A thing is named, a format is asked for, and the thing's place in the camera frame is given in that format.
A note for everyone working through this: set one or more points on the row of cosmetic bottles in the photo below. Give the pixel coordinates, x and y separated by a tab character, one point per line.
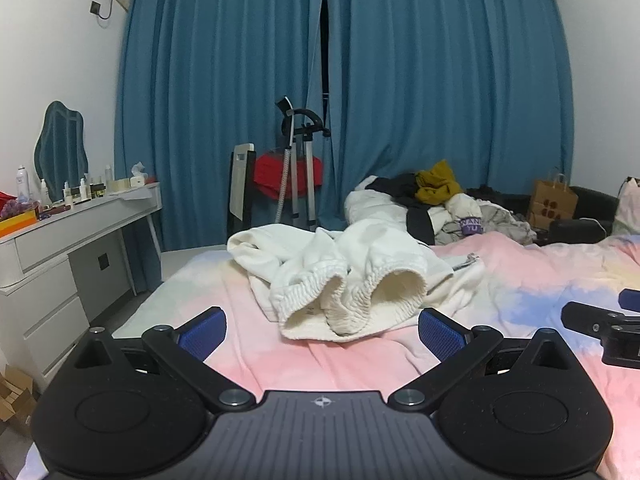
67	195

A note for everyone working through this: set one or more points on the white puffer jacket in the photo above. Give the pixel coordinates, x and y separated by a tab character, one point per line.
370	205

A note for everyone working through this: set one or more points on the black chair with white back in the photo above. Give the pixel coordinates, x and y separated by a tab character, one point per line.
243	180

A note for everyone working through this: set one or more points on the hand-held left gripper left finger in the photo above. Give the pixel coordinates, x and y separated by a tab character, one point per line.
202	332

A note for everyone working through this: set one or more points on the orange box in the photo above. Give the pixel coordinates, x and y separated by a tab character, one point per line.
17	222

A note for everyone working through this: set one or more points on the mustard yellow cloth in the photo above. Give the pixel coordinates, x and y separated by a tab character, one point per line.
437	185

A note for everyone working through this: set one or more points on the black sofa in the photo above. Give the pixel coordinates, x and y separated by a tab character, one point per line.
595	205

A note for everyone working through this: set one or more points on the grey cloth with purple label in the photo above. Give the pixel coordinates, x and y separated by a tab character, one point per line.
490	220

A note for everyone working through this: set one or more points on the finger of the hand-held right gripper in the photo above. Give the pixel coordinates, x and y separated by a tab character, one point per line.
582	315
630	300

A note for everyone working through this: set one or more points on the pastel pillow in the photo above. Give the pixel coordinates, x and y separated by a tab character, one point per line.
629	210

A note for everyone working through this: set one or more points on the cardboard box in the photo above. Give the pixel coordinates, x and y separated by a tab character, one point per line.
15	395

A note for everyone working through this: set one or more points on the red cloth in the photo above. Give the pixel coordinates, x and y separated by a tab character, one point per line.
270	172

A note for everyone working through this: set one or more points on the white sweatpants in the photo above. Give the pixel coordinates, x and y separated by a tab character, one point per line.
310	260

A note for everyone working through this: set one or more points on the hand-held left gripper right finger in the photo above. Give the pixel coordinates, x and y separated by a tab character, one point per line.
440	332

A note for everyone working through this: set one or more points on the white dressing table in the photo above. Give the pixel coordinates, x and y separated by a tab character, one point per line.
45	245

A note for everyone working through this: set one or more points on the black case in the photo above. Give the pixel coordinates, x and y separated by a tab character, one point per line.
575	230

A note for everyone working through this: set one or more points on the pastel bed blanket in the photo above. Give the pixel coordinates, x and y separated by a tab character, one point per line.
525	270

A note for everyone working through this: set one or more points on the brown paper bag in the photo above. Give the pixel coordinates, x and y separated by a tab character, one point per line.
552	205

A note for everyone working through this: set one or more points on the black cloth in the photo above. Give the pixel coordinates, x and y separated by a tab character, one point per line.
400	185

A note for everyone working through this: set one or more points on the garment steamer stand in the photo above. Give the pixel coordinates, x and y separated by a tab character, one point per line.
310	185

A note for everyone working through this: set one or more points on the wavy mirror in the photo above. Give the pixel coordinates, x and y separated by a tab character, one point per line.
60	145

